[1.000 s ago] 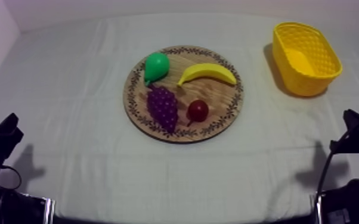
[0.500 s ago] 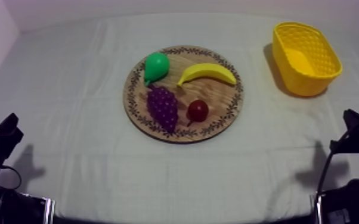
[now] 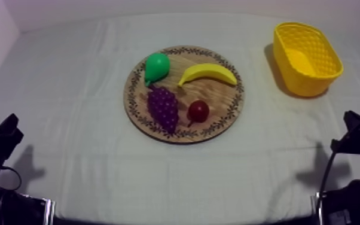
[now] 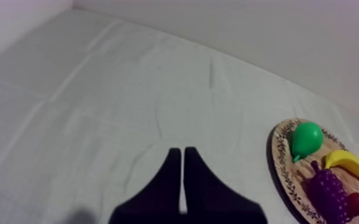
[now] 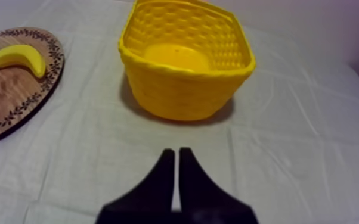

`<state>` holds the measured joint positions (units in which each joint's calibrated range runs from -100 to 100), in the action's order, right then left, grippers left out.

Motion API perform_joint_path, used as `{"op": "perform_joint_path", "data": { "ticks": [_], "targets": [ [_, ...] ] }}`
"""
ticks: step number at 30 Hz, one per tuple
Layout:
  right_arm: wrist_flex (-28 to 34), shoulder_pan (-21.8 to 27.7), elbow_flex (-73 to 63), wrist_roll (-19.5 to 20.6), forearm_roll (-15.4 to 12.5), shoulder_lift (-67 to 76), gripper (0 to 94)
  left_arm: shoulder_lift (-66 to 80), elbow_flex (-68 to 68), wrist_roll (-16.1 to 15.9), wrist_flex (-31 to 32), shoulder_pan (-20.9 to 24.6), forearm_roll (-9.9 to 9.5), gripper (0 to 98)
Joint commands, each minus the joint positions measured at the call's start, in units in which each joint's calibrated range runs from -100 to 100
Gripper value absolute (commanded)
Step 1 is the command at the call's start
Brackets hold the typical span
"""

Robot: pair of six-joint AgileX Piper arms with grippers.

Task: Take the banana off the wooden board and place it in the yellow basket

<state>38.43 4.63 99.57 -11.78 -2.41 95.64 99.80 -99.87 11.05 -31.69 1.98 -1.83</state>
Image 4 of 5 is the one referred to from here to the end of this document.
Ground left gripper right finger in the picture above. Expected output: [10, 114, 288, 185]
[179, 146, 268, 224]

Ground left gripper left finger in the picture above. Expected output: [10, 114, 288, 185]
[108, 147, 182, 224]

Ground round wooden board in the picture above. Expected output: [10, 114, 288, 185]
[271, 117, 359, 224]

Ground yellow toy banana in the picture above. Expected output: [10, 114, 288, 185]
[324, 149, 359, 181]

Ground green toy pear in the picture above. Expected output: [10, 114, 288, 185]
[291, 122, 324, 164]

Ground purple toy grapes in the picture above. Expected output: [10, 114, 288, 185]
[309, 160, 352, 224]

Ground small red fruit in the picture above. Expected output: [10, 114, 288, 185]
[346, 192, 359, 219]

